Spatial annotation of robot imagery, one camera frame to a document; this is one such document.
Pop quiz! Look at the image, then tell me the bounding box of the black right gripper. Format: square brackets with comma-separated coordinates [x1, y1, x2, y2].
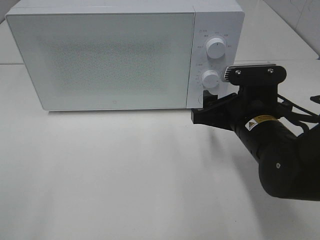
[191, 90, 283, 140]

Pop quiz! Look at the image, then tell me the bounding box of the round door release button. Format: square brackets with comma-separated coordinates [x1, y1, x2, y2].
[198, 94, 204, 108]

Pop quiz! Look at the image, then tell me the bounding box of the white control knob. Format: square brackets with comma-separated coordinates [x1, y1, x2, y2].
[205, 37, 226, 59]
[201, 70, 220, 89]

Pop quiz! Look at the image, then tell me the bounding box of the white microwave door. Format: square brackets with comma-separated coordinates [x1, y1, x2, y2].
[7, 13, 194, 111]

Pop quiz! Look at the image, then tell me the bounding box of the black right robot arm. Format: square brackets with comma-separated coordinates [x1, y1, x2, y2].
[191, 92, 320, 201]

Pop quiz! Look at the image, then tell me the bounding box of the white microwave oven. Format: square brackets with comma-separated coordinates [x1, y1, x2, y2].
[5, 0, 245, 111]

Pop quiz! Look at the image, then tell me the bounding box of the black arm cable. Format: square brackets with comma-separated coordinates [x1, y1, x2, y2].
[274, 93, 320, 136]

